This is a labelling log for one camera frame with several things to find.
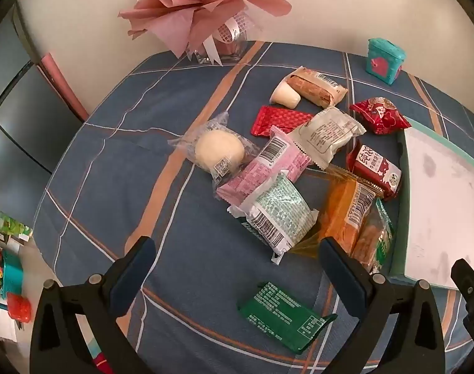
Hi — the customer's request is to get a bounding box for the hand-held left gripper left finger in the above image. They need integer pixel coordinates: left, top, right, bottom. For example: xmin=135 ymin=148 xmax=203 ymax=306
xmin=30 ymin=236 xmax=157 ymax=374

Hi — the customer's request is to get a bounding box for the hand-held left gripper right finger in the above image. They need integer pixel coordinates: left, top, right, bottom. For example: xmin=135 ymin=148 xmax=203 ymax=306
xmin=318 ymin=237 xmax=446 ymax=374

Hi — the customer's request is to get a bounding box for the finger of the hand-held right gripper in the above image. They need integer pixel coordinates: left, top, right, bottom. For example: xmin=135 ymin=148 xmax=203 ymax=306
xmin=451 ymin=259 xmax=474 ymax=359

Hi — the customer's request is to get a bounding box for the green striped cookie packet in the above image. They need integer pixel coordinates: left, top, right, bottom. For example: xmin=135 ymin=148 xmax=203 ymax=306
xmin=354 ymin=199 xmax=396 ymax=276

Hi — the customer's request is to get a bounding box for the orange clear snack packet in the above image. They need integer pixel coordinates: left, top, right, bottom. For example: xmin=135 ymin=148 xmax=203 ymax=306
xmin=289 ymin=165 xmax=378 ymax=260

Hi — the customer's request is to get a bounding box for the dark green snack packet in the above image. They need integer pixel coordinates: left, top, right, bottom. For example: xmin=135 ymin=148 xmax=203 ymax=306
xmin=237 ymin=280 xmax=338 ymax=355

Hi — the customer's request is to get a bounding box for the white and green snack packet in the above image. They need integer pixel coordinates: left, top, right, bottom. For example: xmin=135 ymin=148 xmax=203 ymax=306
xmin=227 ymin=170 xmax=319 ymax=266

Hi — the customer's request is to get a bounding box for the teal box with white inside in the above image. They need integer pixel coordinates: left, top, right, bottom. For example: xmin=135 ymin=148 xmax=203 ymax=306
xmin=389 ymin=119 xmax=474 ymax=291

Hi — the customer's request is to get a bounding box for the red milk-print snack packet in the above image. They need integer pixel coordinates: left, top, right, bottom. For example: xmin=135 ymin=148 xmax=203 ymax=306
xmin=345 ymin=140 xmax=402 ymax=202

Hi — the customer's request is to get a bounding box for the pink snack packet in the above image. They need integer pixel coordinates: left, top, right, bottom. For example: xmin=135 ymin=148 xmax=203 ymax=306
xmin=215 ymin=126 xmax=313 ymax=204

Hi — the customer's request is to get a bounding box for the cream snack packet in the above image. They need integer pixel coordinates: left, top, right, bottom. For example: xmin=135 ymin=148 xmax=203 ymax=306
xmin=288 ymin=106 xmax=367 ymax=170

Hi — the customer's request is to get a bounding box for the round bun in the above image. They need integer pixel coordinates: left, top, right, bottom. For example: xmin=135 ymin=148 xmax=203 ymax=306
xmin=167 ymin=111 xmax=261 ymax=182

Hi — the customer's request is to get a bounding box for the red cartoon snack bag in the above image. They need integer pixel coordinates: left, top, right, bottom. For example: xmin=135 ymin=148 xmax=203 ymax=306
xmin=349 ymin=97 xmax=412 ymax=135

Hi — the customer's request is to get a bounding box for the red patterned snack packet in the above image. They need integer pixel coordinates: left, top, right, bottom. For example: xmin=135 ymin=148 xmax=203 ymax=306
xmin=250 ymin=105 xmax=315 ymax=138

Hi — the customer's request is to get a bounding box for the small white bun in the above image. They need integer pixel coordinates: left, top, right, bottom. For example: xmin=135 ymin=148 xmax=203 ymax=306
xmin=270 ymin=80 xmax=302 ymax=109

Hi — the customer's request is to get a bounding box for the beige snack packet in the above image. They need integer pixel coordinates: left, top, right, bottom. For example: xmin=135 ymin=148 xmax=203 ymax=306
xmin=286 ymin=67 xmax=349 ymax=108

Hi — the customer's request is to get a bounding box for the blue plaid tablecloth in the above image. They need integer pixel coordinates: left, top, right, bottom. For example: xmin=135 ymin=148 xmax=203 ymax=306
xmin=32 ymin=41 xmax=474 ymax=374

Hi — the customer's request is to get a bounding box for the red plastic toy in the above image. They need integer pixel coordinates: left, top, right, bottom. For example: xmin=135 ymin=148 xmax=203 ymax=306
xmin=7 ymin=292 xmax=35 ymax=325

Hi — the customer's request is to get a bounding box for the green printed book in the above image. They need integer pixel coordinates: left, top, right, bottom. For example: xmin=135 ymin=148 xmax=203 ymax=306
xmin=0 ymin=203 xmax=34 ymax=243

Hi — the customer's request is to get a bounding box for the pink chair back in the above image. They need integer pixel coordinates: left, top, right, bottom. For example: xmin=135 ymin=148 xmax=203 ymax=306
xmin=40 ymin=54 xmax=90 ymax=124

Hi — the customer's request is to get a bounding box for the teal house-shaped box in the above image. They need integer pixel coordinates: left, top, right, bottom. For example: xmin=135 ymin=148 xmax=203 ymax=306
xmin=365 ymin=38 xmax=406 ymax=85

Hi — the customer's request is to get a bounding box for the clear glass vase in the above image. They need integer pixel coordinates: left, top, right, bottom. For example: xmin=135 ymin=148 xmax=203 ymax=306
xmin=186 ymin=35 xmax=248 ymax=65

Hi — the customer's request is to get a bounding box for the pink rose paper bouquet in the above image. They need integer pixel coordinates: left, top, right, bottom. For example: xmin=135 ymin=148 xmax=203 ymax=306
xmin=118 ymin=0 xmax=292 ymax=60

